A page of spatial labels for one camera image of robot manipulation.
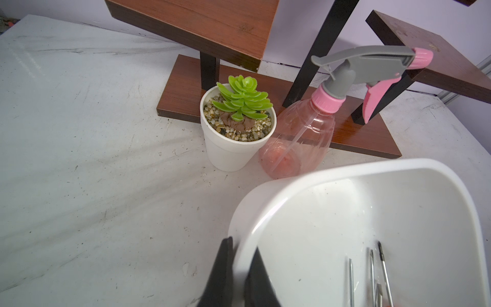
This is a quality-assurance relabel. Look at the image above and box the white storage box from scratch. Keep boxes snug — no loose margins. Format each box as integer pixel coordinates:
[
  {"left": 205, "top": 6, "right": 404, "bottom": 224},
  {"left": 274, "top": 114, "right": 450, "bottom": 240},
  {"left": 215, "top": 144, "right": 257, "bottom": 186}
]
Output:
[{"left": 228, "top": 159, "right": 490, "bottom": 306}]

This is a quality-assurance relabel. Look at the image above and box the slim orange black screwdriver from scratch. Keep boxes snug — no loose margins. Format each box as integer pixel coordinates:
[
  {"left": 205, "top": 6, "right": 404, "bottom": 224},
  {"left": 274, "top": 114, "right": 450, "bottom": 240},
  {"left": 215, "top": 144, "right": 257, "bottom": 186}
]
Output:
[{"left": 377, "top": 241, "right": 395, "bottom": 307}]

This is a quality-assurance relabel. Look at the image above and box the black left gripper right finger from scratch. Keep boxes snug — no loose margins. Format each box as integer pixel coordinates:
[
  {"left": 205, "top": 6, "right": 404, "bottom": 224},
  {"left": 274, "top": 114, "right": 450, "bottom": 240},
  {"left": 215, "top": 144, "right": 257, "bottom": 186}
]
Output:
[{"left": 244, "top": 248, "right": 281, "bottom": 307}]

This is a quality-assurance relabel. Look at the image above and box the brown wooden tiered stand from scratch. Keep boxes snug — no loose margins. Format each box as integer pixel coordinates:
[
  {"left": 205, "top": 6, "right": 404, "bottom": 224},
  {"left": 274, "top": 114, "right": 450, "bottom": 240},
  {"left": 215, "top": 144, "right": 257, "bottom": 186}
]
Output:
[{"left": 104, "top": 0, "right": 491, "bottom": 160}]

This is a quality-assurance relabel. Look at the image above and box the pink spray bottle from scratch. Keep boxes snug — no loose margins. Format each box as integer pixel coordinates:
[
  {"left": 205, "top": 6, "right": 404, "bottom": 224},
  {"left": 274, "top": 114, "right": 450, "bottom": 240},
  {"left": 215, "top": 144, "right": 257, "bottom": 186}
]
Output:
[{"left": 259, "top": 46, "right": 433, "bottom": 179}]

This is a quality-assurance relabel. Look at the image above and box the potted green succulent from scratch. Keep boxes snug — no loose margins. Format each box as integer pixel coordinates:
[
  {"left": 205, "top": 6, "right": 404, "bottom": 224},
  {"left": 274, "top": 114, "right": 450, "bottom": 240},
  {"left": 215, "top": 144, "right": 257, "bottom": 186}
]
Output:
[{"left": 199, "top": 75, "right": 277, "bottom": 172}]

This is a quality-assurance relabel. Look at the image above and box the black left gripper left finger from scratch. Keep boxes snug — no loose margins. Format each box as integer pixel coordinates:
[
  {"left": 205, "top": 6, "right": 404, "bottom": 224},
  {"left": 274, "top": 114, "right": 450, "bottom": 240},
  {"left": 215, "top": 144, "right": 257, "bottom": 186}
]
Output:
[{"left": 197, "top": 237, "right": 234, "bottom": 307}]

